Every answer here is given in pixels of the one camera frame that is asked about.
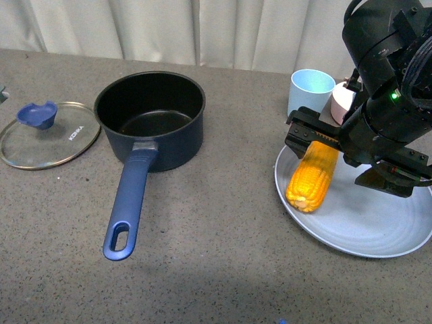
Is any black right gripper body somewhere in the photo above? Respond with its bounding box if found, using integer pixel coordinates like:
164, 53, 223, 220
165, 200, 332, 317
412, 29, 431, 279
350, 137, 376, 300
340, 81, 431, 167

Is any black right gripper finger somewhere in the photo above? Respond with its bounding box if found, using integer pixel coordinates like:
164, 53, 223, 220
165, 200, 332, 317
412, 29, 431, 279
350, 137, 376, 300
354, 160, 431, 198
285, 107, 341, 159

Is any yellow corn cob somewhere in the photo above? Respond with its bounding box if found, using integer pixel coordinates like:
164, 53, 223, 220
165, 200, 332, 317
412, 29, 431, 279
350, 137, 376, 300
286, 141, 339, 213

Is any glass lid blue knob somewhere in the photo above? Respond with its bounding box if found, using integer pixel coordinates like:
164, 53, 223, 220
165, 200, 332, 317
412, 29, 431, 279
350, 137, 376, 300
1, 101, 101, 170

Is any light blue cup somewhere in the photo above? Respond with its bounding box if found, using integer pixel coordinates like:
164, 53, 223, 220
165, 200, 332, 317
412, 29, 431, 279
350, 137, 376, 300
287, 69, 335, 115

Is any pink bowl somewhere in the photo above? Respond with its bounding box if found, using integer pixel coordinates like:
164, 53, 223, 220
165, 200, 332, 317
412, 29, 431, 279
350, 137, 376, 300
330, 82, 356, 125

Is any light blue plate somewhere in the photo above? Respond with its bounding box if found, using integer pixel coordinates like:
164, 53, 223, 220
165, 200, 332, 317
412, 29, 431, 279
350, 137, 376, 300
274, 146, 431, 259

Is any white curtain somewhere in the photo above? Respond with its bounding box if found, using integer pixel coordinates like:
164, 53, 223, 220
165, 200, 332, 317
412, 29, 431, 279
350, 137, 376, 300
1, 1, 354, 78

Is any dark blue saucepan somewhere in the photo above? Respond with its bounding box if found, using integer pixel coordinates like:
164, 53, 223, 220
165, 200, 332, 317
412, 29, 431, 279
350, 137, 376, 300
94, 72, 206, 261

